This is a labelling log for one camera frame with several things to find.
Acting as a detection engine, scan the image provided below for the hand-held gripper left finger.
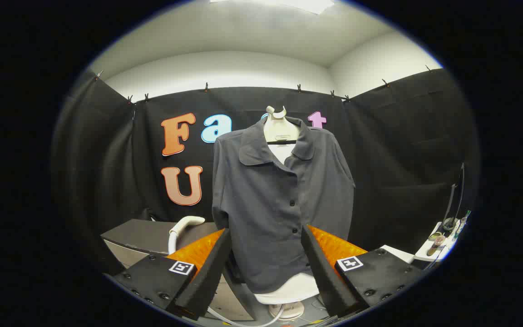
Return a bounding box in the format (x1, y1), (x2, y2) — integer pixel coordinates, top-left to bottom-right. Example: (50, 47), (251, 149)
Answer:
(112, 228), (232, 321)

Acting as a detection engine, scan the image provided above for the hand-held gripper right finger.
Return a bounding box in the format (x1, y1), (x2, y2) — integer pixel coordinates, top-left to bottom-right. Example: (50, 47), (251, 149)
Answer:
(301, 225), (424, 317)

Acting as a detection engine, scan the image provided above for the white garment steamer head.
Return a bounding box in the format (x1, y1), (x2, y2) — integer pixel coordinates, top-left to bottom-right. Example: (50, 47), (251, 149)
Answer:
(168, 216), (206, 255)

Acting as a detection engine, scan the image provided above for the dark grey button shirt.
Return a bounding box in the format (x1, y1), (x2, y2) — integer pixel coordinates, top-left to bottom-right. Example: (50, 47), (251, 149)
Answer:
(212, 116), (356, 294)

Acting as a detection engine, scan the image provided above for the round mannequin stand base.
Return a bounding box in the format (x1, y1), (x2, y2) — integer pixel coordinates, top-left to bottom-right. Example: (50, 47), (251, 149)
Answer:
(268, 301), (306, 321)

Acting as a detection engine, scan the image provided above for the white side table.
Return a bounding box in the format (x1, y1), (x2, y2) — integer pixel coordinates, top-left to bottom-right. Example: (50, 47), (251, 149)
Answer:
(380, 220), (461, 265)

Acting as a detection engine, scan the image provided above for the small brown bottle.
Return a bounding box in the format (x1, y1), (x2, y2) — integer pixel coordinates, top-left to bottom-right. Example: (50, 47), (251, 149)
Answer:
(427, 234), (446, 256)

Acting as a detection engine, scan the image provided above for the green pen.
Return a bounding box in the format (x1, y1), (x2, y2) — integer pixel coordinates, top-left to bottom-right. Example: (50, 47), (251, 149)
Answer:
(454, 209), (471, 239)

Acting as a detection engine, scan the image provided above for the white mannequin torso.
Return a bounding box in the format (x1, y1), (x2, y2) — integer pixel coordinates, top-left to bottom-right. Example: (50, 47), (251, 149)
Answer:
(255, 106), (321, 305)

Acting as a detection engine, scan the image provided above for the row of black clips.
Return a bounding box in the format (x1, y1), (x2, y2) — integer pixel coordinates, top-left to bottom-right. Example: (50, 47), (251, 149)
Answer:
(96, 66), (432, 107)

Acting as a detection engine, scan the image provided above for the ceiling light panel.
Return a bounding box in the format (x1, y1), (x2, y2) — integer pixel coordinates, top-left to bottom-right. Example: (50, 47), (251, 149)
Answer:
(209, 0), (335, 15)

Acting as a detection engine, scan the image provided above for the black cable loop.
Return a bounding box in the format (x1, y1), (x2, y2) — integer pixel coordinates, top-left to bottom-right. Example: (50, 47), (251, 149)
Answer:
(441, 163), (466, 232)

